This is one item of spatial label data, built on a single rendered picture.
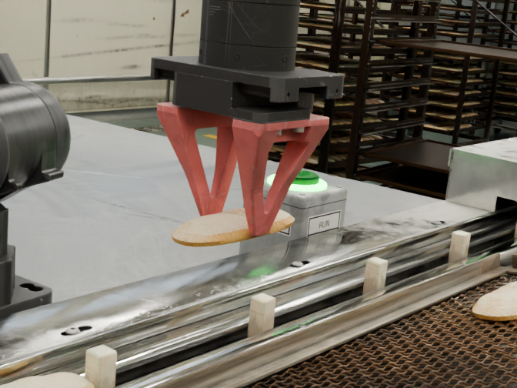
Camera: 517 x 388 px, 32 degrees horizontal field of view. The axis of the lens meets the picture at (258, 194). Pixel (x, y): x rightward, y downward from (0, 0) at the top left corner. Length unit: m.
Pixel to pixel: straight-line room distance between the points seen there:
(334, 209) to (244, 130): 0.34
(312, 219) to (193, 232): 0.29
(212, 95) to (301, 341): 0.15
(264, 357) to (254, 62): 0.16
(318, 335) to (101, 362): 0.12
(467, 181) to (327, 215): 0.21
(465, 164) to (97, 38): 5.34
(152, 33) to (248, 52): 6.03
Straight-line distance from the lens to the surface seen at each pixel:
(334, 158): 3.66
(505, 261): 0.83
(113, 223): 0.92
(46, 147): 0.64
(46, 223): 0.92
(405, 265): 0.78
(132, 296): 0.61
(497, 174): 0.96
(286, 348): 0.47
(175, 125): 0.53
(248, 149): 0.50
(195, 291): 0.63
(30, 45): 5.88
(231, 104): 0.50
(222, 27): 0.51
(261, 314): 0.60
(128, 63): 6.42
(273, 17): 0.51
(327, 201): 0.81
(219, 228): 0.53
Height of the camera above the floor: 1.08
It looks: 14 degrees down
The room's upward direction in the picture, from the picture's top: 5 degrees clockwise
